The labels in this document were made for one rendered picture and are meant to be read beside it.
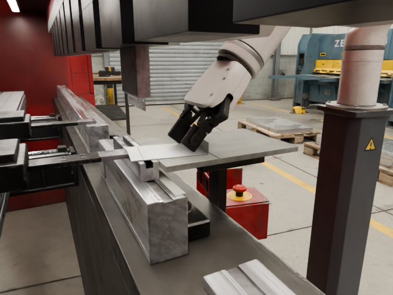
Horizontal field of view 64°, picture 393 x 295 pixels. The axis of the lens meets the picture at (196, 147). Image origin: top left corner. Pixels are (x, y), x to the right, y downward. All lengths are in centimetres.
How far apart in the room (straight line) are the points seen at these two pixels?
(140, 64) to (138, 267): 29
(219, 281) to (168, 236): 18
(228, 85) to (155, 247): 28
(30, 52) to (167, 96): 609
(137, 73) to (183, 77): 808
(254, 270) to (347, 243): 98
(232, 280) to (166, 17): 23
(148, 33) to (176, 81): 818
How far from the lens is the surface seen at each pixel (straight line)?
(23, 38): 267
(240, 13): 18
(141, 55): 48
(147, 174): 50
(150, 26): 32
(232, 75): 54
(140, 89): 48
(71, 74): 268
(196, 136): 53
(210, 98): 52
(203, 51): 871
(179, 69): 851
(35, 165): 52
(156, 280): 45
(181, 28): 25
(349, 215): 122
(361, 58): 114
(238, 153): 54
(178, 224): 46
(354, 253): 133
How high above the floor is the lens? 116
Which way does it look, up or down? 16 degrees down
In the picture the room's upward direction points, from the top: straight up
